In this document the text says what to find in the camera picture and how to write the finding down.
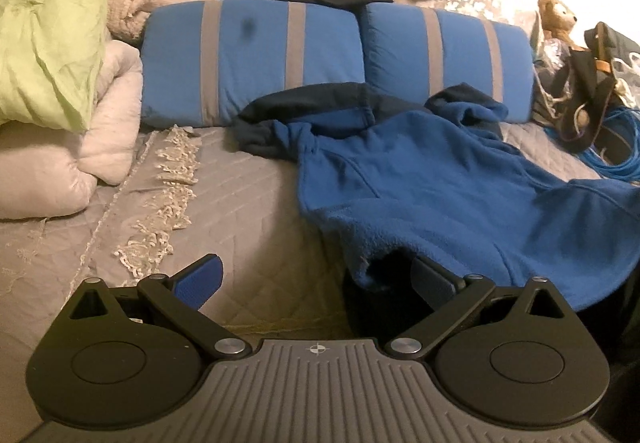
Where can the blue grey-striped pillow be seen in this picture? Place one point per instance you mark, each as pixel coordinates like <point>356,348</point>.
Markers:
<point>460,53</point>
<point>260,60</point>

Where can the brown teddy bear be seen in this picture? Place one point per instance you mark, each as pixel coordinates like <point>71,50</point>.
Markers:
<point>555,15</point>

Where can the white comforter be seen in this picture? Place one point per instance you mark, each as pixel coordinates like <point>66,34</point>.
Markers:
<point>60,173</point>

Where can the lace-trimmed sheer cover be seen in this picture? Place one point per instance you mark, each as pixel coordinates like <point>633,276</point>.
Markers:
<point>165,188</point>

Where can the blue fleece blanket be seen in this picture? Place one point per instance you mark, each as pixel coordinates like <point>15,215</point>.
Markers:
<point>425,183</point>

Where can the grey quilted bedspread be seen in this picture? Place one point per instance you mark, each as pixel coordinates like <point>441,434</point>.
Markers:
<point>240,203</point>

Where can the light green blanket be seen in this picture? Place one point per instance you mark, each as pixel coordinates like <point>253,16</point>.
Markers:
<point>50,33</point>

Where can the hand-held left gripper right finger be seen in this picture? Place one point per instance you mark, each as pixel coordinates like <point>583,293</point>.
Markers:
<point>431,284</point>

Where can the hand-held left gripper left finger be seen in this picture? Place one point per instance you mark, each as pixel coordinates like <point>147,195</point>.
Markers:
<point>200,280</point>

